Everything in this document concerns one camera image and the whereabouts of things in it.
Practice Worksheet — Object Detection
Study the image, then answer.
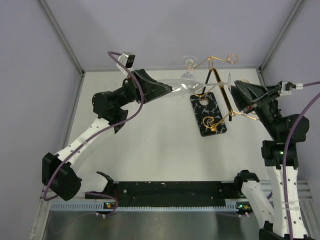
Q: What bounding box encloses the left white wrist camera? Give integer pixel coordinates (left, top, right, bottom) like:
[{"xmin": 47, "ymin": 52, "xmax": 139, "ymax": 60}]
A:
[{"xmin": 116, "ymin": 51, "xmax": 136, "ymax": 76}]

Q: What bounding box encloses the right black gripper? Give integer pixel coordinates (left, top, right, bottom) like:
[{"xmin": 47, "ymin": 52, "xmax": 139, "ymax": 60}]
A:
[{"xmin": 228, "ymin": 80, "xmax": 281, "ymax": 139}]

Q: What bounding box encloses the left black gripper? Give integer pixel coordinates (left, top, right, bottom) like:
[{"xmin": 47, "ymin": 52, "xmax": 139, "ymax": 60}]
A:
[{"xmin": 113, "ymin": 69, "xmax": 173, "ymax": 109}]

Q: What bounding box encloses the clear wine glass back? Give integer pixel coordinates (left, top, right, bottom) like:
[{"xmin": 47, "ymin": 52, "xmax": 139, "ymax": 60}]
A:
[{"xmin": 159, "ymin": 74, "xmax": 232, "ymax": 96}]

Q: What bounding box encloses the gold wire glass rack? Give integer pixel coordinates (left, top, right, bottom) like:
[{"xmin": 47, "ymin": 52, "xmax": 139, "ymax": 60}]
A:
[{"xmin": 191, "ymin": 54, "xmax": 259, "ymax": 126}]

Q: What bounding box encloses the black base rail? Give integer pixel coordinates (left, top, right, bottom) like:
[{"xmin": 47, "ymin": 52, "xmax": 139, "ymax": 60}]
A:
[{"xmin": 84, "ymin": 171, "xmax": 260, "ymax": 208}]

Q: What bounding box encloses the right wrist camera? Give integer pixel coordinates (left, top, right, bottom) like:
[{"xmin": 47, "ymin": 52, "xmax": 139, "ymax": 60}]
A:
[{"xmin": 279, "ymin": 81, "xmax": 292, "ymax": 96}]

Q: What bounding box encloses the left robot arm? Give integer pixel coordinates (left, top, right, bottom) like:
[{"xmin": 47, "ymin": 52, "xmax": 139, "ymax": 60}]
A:
[{"xmin": 41, "ymin": 69, "xmax": 173, "ymax": 201}]

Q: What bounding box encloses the white cable duct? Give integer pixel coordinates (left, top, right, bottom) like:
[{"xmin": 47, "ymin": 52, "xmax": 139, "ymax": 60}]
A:
[{"xmin": 50, "ymin": 199, "xmax": 250, "ymax": 213}]

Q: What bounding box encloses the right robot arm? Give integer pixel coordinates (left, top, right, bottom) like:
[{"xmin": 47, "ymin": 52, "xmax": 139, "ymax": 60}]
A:
[{"xmin": 229, "ymin": 80, "xmax": 311, "ymax": 240}]

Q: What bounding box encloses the black marble rack base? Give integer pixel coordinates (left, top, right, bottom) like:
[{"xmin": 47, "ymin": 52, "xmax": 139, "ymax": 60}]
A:
[{"xmin": 190, "ymin": 92, "xmax": 227, "ymax": 137}]

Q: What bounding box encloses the clear wine glass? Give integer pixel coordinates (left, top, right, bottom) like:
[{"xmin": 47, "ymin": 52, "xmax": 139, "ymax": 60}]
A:
[
  {"xmin": 159, "ymin": 74, "xmax": 232, "ymax": 96},
  {"xmin": 180, "ymin": 55, "xmax": 198, "ymax": 81}
]

